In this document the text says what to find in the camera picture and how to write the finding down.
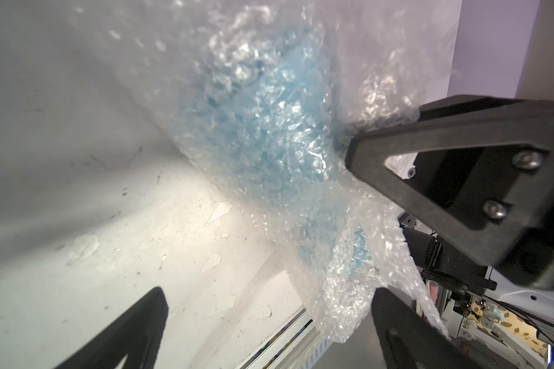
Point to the clear bubble wrap sheet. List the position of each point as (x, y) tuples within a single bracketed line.
[(383, 58)]

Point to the blue plastic wine glass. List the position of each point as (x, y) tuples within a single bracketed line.
[(262, 129)]

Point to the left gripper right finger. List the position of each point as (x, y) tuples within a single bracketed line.
[(408, 341)]

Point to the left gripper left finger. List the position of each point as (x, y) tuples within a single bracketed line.
[(132, 340)]

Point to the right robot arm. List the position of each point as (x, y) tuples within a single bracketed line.
[(504, 51)]

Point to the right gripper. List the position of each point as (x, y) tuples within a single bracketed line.
[(482, 178)]

